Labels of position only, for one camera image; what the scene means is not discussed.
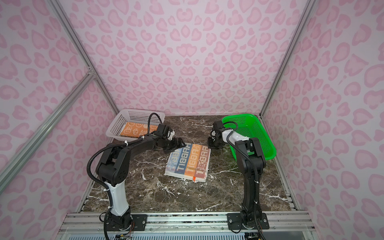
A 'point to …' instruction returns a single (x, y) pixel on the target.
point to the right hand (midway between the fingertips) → (210, 145)
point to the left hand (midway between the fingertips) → (182, 145)
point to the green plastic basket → (250, 125)
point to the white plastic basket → (118, 121)
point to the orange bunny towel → (135, 130)
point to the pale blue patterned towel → (191, 162)
